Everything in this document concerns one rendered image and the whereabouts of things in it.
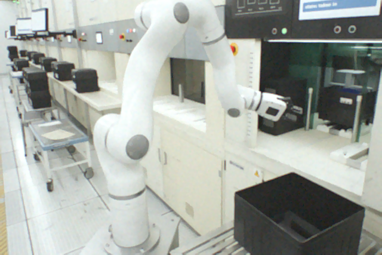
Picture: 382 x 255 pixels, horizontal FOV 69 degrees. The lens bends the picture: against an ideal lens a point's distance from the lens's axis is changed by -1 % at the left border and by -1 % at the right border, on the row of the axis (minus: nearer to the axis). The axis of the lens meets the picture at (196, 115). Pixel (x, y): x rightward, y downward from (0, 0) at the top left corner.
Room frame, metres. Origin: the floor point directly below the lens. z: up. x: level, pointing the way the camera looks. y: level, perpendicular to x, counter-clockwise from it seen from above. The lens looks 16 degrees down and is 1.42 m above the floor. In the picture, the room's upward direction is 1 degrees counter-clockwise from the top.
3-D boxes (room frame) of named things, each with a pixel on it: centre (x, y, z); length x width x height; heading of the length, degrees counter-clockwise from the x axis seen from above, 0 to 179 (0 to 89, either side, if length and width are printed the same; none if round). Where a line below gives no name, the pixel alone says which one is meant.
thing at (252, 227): (0.75, -0.30, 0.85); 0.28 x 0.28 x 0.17; 30
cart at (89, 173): (2.91, 1.52, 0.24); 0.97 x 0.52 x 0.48; 37
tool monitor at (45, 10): (3.70, 1.77, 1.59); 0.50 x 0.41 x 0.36; 125
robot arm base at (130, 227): (0.81, 0.23, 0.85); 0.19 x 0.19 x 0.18
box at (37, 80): (4.04, 2.29, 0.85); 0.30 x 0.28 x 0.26; 34
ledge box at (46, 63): (5.55, 2.86, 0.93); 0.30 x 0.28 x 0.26; 35
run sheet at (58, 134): (2.75, 1.44, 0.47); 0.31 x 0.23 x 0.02; 56
